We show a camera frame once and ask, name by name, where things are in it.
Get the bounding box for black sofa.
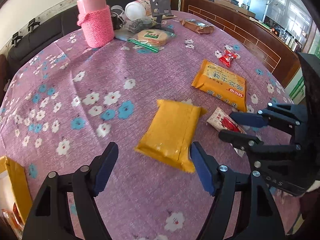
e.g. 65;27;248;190
6;0;136;78

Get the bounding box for black clamp on sofa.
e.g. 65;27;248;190
11;32;23;47
27;18;40;33

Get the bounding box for red white zigzag sachet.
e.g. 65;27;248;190
206;106;262;158

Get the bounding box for round crackers in clear bag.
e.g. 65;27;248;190
127;29;176;53

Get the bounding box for brown wrapped snack pack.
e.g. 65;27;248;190
180;19;214;34

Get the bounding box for flat yellow biscuit pack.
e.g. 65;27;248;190
191;59;247;112

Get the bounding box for puffy yellow snack pack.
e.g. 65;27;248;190
135;99;207;173

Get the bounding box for wooden brick-pattern cabinet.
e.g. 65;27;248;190
181;0;300;87

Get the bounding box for black perforated phone stand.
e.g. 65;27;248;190
150;0;175;33

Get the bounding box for white plastic jar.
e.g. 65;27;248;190
125;0;152;21

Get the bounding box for yellow cardboard box tray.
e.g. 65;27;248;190
1;156;33;239

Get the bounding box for purple floral tablecloth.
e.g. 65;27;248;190
1;11;291;239

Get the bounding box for clear orange cracker pack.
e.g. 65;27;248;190
2;209;24;240

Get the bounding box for red white wrapped candy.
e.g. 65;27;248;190
219;50;238;67

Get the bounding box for pink bottle with knit sleeve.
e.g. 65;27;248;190
77;0;114;48

